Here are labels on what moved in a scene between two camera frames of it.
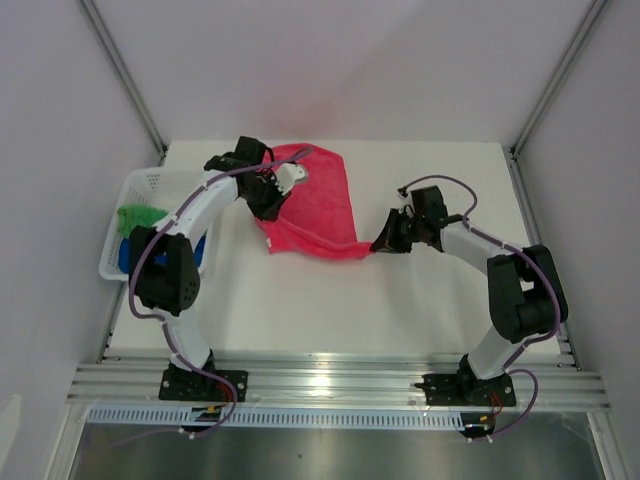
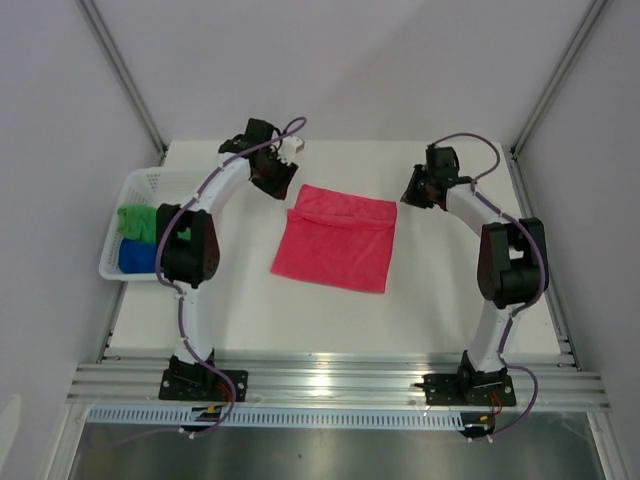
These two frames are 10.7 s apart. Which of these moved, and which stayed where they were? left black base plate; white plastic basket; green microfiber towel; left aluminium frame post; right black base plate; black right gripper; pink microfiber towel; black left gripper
Moved: black right gripper; black left gripper; pink microfiber towel
Stayed: white plastic basket; left aluminium frame post; right black base plate; left black base plate; green microfiber towel
